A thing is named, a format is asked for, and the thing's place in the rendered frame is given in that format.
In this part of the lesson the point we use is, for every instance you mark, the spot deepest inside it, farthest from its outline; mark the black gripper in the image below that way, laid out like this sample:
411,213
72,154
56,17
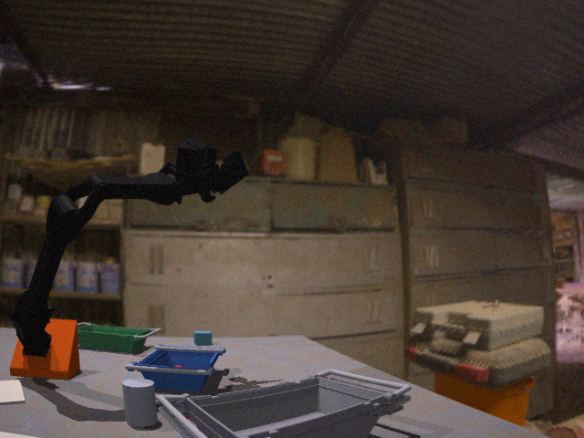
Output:
231,172

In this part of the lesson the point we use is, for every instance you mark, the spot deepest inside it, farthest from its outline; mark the grey cylinder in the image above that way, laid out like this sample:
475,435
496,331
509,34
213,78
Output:
139,401

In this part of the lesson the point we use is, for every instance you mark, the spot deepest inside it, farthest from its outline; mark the blue plastic tray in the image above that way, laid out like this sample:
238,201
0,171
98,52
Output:
189,360

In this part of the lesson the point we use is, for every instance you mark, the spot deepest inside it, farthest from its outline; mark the green plastic tray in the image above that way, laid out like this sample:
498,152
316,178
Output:
113,338

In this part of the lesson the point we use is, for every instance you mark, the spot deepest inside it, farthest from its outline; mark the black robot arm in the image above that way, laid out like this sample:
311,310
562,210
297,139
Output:
65,220

